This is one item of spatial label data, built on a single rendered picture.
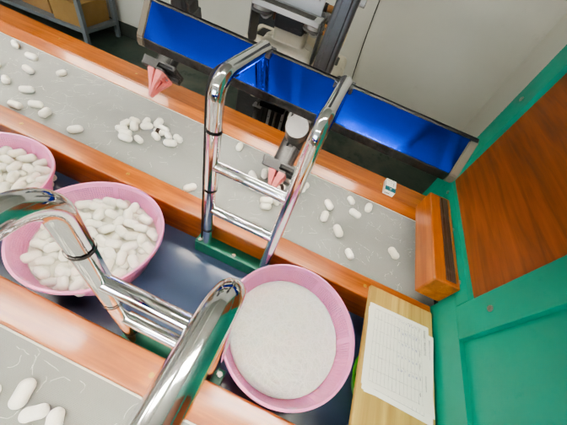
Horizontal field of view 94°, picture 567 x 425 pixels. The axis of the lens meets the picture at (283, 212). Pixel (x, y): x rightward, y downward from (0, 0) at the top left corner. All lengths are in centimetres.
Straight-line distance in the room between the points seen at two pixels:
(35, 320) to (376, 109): 65
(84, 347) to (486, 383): 64
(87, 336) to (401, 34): 260
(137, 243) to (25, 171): 34
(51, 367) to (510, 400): 68
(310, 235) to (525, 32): 242
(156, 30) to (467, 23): 238
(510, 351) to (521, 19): 247
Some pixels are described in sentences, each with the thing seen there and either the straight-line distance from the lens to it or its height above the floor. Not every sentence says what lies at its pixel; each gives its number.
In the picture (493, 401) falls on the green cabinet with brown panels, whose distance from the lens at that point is 59.
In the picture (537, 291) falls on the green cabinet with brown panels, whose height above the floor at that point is 100.
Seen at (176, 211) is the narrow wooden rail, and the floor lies 75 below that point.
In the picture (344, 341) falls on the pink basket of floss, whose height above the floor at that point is 75.
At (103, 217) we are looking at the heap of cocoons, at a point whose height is 73.
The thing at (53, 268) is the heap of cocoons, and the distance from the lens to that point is 68.
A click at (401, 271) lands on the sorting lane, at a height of 74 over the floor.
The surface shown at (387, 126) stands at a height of 108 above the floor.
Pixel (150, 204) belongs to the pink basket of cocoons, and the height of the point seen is 76.
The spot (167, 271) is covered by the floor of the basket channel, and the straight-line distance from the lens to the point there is 68.
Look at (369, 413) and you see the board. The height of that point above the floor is 78.
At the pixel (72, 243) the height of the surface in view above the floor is 106.
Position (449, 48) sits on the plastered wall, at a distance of 273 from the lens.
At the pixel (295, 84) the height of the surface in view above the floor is 108.
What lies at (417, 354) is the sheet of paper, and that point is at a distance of 65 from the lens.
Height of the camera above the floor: 128
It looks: 48 degrees down
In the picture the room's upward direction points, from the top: 22 degrees clockwise
